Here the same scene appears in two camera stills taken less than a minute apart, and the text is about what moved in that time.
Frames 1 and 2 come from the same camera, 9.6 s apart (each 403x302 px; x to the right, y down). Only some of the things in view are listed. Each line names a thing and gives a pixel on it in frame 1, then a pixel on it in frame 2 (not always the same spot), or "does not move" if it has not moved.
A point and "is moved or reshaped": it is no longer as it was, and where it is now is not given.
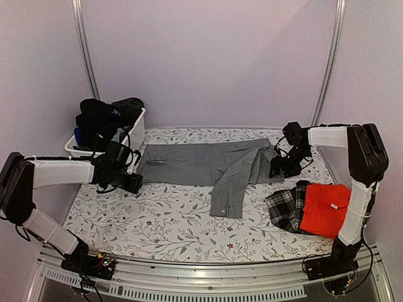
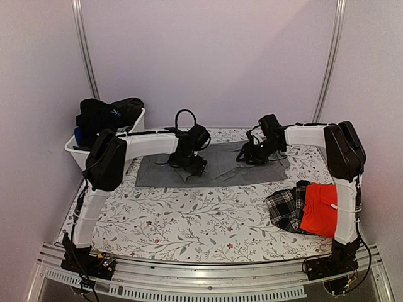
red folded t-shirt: [325, 207] does not move
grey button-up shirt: [228, 165] is moved or reshaped
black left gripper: [135, 184] to [196, 168]
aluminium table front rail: [287, 279] does not move
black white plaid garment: [286, 207] does not move
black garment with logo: [97, 121] does not move
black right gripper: [278, 166] to [250, 155]
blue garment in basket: [78, 135] does not move
